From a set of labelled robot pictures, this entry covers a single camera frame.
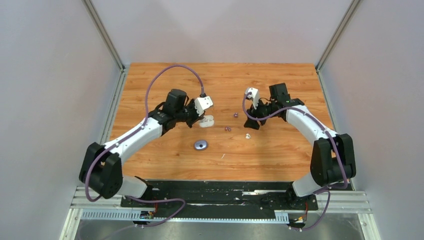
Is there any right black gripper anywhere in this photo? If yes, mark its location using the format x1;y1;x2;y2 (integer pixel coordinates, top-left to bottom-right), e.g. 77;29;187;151
244;97;277;130

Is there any white earbud charging case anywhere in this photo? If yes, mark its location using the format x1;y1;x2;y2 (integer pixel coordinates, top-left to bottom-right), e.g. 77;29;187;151
198;115;215;128

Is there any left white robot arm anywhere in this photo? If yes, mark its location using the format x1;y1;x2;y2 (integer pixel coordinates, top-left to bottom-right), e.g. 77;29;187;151
78;89;213;207

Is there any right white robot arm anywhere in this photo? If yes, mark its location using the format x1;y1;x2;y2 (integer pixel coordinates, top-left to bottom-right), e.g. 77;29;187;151
242;83;357;209

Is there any purple earbud charging case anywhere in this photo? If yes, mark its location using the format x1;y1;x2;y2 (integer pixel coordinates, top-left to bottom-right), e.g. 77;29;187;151
193;140;209;151

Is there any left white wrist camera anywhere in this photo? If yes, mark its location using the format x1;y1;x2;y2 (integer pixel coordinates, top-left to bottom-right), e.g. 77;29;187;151
194;96;214;116

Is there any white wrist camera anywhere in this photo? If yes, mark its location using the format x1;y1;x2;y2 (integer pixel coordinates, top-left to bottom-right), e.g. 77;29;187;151
194;96;214;116
244;87;260;110

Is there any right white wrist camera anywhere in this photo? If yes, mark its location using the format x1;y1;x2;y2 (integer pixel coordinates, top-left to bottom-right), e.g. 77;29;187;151
244;87;260;110

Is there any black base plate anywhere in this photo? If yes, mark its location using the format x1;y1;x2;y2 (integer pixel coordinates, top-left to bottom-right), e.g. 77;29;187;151
120;180;319;220

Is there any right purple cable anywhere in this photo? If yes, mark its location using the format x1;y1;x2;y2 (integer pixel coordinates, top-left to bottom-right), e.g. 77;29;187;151
242;92;349;231

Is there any aluminium frame rail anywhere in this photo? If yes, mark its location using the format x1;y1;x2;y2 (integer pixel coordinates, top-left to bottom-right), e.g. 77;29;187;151
60;187;381;240

